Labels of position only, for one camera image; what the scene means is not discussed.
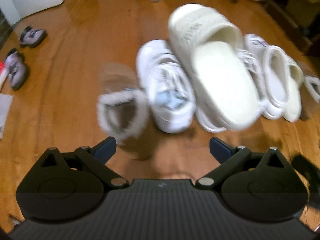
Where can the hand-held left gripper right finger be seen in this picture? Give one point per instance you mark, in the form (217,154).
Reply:
(220,150)

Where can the red and white packet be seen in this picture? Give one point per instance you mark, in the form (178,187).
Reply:
(2,72)

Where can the white sneaker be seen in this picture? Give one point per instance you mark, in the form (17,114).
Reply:
(250,60)
(162,80)

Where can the brown fleece-lined boot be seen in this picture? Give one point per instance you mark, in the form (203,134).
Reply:
(310,105)
(120,80)

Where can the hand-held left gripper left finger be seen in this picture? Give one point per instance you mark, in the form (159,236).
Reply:
(106,150)

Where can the grey sandal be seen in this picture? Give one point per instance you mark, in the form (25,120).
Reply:
(17,72)
(32,37)

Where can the grey paper sheet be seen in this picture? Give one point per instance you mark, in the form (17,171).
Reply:
(4,115)

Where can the open cardboard box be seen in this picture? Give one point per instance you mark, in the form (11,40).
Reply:
(302,2)

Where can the white clog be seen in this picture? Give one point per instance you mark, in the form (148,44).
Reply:
(220,80)
(292,105)

